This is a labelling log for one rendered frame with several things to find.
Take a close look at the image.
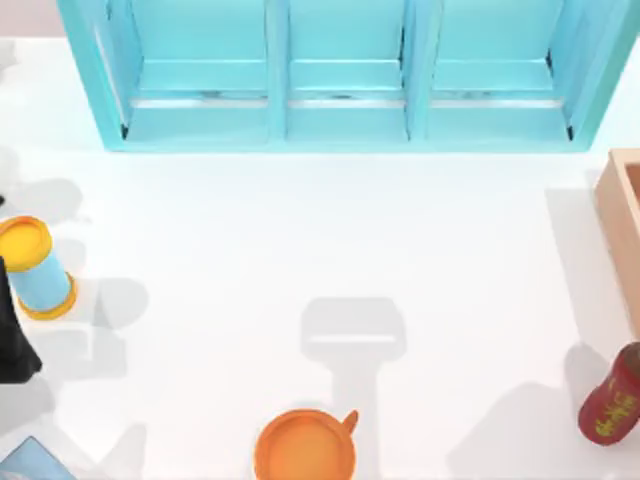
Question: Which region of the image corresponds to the light blue rack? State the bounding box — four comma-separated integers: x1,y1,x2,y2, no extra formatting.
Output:
55,0,640,155

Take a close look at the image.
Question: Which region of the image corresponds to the orange cup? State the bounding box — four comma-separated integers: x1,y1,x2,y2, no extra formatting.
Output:
253,408,360,480

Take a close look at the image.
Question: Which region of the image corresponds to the blue and yellow can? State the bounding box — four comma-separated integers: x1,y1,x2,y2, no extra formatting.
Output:
0,215,79,321

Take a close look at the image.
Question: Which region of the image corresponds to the salmon-coloured shallow box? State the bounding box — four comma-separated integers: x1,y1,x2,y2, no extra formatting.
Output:
593,148,640,343

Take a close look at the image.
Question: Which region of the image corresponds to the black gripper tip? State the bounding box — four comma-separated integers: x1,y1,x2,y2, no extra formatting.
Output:
0,256,43,386

